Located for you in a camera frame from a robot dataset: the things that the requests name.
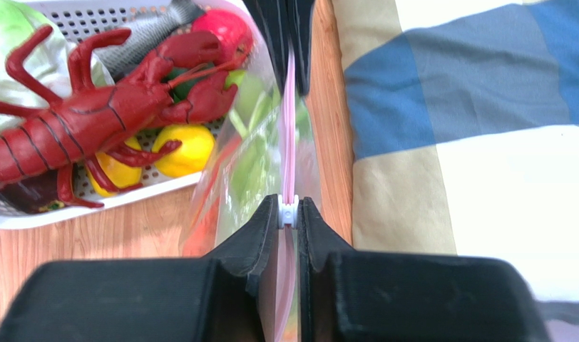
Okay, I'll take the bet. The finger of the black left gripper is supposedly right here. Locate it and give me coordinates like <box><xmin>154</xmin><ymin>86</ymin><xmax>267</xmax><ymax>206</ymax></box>
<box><xmin>287</xmin><ymin>0</ymin><xmax>315</xmax><ymax>96</ymax></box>
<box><xmin>243</xmin><ymin>0</ymin><xmax>290</xmax><ymax>93</ymax></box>

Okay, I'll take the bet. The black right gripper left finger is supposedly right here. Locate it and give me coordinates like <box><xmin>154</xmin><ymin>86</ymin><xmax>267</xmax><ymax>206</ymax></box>
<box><xmin>0</xmin><ymin>195</ymin><xmax>279</xmax><ymax>341</ymax></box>

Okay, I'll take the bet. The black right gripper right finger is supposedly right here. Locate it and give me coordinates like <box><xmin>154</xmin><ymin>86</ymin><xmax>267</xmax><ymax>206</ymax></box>
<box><xmin>297</xmin><ymin>197</ymin><xmax>550</xmax><ymax>341</ymax></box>

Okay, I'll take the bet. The clear pink zip top bag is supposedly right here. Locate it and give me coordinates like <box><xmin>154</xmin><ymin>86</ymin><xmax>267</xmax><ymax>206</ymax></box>
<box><xmin>180</xmin><ymin>49</ymin><xmax>320</xmax><ymax>341</ymax></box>

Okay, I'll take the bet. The green celery stalk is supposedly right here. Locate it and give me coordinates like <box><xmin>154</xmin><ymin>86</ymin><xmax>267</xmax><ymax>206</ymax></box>
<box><xmin>227</xmin><ymin>70</ymin><xmax>281</xmax><ymax>217</ymax></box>

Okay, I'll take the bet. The red apple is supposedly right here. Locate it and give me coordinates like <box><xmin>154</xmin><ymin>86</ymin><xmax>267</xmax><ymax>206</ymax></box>
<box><xmin>190</xmin><ymin>9</ymin><xmax>255</xmax><ymax>70</ymax></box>

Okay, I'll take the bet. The dark green avocado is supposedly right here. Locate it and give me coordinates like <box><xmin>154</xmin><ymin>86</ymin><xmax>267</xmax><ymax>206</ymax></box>
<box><xmin>163</xmin><ymin>63</ymin><xmax>214</xmax><ymax>103</ymax></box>

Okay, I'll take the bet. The grey toy fish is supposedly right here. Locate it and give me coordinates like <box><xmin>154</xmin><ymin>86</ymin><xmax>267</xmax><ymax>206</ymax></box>
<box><xmin>94</xmin><ymin>0</ymin><xmax>205</xmax><ymax>77</ymax></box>

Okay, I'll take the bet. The yellow bell pepper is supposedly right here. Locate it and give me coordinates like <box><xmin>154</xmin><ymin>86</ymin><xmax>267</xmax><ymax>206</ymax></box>
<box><xmin>96</xmin><ymin>125</ymin><xmax>215</xmax><ymax>188</ymax></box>

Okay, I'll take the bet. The white plastic basket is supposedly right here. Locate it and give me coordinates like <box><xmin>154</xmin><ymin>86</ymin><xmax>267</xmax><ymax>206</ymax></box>
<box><xmin>0</xmin><ymin>0</ymin><xmax>267</xmax><ymax>231</ymax></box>

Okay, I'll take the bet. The checkered blue beige pillow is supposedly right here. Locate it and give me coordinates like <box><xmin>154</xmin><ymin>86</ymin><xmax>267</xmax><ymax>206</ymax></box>
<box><xmin>334</xmin><ymin>1</ymin><xmax>579</xmax><ymax>326</ymax></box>

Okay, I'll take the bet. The red toy lobster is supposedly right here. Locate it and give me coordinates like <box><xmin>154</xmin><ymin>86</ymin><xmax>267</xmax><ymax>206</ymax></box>
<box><xmin>0</xmin><ymin>26</ymin><xmax>238</xmax><ymax>208</ymax></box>

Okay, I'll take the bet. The dark purple fruit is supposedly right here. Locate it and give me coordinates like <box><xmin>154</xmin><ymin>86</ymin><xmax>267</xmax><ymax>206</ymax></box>
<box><xmin>0</xmin><ymin>170</ymin><xmax>65</xmax><ymax>214</ymax></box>

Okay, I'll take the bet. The green cabbage leaf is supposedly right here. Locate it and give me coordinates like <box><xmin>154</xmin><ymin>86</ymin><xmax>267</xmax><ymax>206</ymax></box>
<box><xmin>0</xmin><ymin>0</ymin><xmax>116</xmax><ymax>141</ymax></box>

